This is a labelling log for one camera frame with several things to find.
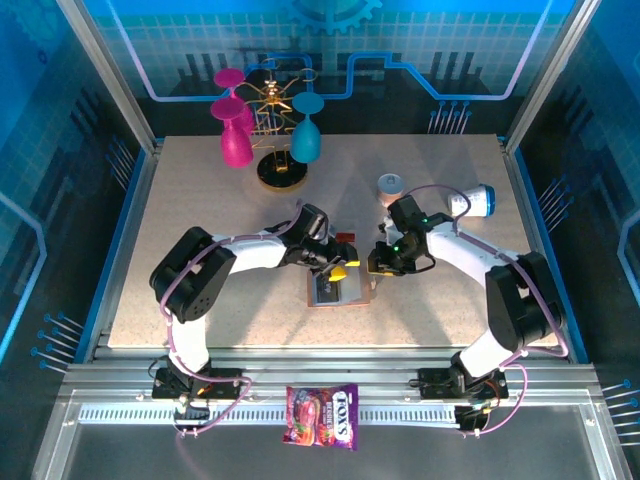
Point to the black vip credit card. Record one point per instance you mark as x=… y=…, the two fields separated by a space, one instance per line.
x=327 y=295

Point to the tan leather card holder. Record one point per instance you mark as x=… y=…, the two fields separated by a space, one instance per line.
x=357 y=295

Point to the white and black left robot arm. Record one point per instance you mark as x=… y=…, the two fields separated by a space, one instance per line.
x=190 y=280

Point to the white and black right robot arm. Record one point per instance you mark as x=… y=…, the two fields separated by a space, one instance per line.
x=520 y=305

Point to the small tin can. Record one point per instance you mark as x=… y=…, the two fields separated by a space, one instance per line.
x=389 y=185

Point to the white cup with blue lid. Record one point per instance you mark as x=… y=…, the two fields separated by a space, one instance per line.
x=477 y=201

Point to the blue wine glass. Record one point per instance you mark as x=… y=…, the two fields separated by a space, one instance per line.
x=305 y=142

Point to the large pink wine glass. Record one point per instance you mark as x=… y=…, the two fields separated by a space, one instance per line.
x=237 y=147

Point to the Fox's candy bag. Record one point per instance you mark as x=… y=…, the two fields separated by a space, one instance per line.
x=320 y=415

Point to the small pink wine glass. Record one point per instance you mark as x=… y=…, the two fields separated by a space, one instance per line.
x=229 y=77

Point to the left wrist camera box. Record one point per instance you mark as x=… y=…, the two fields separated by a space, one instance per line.
x=312 y=221

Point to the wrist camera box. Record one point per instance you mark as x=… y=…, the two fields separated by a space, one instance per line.
x=406 y=212
x=312 y=221

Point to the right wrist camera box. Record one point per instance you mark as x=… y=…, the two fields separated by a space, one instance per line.
x=406 y=212

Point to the aluminium frame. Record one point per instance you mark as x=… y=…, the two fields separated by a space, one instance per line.
x=325 y=372

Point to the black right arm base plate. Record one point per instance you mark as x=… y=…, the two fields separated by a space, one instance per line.
x=432 y=382

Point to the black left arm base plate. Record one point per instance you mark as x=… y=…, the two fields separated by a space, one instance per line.
x=225 y=382

